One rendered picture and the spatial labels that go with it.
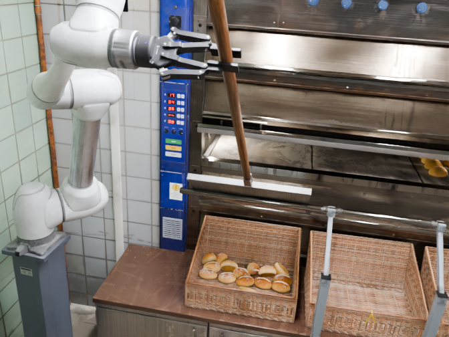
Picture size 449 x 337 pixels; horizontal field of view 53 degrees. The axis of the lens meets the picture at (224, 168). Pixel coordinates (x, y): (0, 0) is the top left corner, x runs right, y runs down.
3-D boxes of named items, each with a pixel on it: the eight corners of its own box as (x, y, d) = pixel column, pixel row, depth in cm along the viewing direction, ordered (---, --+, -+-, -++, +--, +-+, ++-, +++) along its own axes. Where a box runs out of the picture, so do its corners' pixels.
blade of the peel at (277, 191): (311, 194, 192) (311, 188, 192) (186, 178, 200) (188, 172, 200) (305, 212, 226) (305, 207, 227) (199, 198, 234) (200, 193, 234)
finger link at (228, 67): (207, 59, 100) (206, 62, 99) (238, 63, 99) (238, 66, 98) (209, 66, 102) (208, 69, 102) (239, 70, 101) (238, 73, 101)
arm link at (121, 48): (117, 75, 108) (141, 77, 107) (104, 54, 99) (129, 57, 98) (126, 42, 110) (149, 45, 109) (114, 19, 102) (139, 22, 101)
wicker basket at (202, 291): (202, 253, 269) (204, 213, 258) (296, 267, 262) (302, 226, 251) (182, 307, 225) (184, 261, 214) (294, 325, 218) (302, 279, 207)
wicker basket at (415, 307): (303, 269, 260) (309, 229, 249) (402, 283, 254) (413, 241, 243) (303, 329, 216) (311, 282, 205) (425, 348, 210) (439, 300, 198)
